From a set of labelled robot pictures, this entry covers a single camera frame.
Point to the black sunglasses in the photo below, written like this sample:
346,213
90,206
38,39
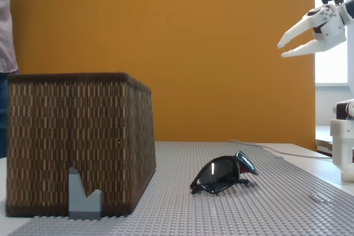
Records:
218,175

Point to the brown woven bin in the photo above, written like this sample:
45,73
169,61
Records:
83,136

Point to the small clear flat piece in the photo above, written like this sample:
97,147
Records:
318,198

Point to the grey studded baseplate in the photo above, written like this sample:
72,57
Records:
249,214

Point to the person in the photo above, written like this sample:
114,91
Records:
7,26

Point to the grey brick bracket piece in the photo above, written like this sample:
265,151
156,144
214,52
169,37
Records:
77,205

